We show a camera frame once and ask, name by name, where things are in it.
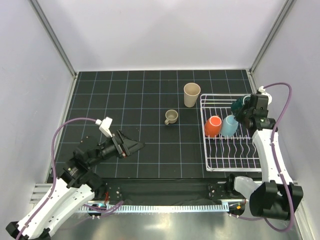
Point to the aluminium frame post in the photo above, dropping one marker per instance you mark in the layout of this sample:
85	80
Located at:
282	15
52	35

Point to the light blue mug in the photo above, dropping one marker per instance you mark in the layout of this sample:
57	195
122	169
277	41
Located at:
229	126

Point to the white slotted cable duct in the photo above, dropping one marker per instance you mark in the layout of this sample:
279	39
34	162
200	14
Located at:
124	209

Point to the dark green mug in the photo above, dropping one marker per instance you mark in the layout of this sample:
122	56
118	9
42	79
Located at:
239	103

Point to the left aluminium frame post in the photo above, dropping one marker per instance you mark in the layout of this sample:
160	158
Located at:
52	35

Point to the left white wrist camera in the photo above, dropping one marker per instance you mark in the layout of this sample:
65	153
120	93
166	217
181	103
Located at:
104	126

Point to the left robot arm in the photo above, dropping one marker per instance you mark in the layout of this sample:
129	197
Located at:
75	185

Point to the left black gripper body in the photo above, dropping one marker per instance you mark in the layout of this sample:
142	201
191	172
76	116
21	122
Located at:
115	148

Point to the orange mug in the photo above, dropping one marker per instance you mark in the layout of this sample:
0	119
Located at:
213	126

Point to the small grey-beige mug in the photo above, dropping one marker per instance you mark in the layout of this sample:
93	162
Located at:
171	117

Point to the tall beige cup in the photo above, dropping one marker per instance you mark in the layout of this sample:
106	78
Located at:
191	93

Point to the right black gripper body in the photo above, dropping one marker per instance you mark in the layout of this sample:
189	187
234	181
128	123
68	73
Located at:
243	115

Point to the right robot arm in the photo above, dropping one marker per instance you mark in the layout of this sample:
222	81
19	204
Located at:
276	197

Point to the right aluminium frame post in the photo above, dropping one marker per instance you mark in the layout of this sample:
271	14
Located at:
282	15

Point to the white wire dish rack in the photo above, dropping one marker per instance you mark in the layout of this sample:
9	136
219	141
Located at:
236	153

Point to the black grid mat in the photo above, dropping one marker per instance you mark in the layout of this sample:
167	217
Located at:
137	102

